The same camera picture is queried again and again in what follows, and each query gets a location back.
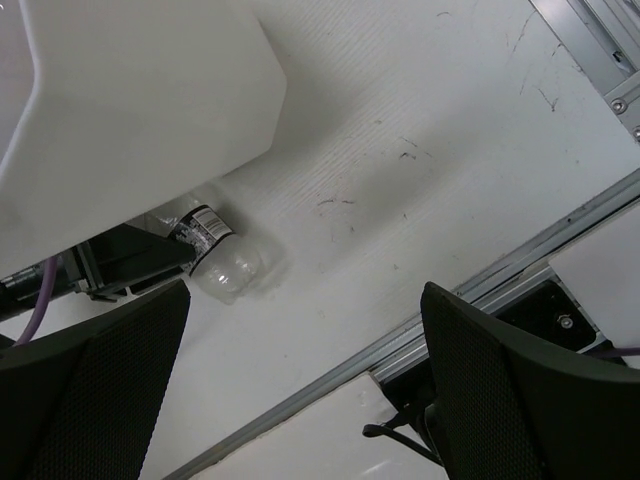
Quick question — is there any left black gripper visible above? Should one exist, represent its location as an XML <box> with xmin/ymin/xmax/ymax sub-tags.
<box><xmin>1</xmin><ymin>224</ymin><xmax>196</xmax><ymax>320</ymax></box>

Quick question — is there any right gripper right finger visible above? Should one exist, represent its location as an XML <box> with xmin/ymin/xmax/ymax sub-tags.
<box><xmin>444</xmin><ymin>306</ymin><xmax>639</xmax><ymax>479</ymax></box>

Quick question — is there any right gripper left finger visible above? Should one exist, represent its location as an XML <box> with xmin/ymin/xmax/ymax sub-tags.
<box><xmin>1</xmin><ymin>280</ymin><xmax>191</xmax><ymax>479</ymax></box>

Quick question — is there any clear bottle black cap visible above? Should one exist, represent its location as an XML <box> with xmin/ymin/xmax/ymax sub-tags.
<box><xmin>143</xmin><ymin>182</ymin><xmax>286</xmax><ymax>305</ymax></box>

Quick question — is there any white octagonal bin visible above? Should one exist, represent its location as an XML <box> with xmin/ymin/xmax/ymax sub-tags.
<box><xmin>1</xmin><ymin>1</ymin><xmax>287</xmax><ymax>275</ymax></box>

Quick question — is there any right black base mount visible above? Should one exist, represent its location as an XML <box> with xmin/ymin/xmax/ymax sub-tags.
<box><xmin>362</xmin><ymin>279</ymin><xmax>601</xmax><ymax>464</ymax></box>

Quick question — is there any aluminium frame rail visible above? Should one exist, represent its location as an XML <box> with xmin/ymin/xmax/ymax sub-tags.
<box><xmin>142</xmin><ymin>1</ymin><xmax>639</xmax><ymax>479</ymax></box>

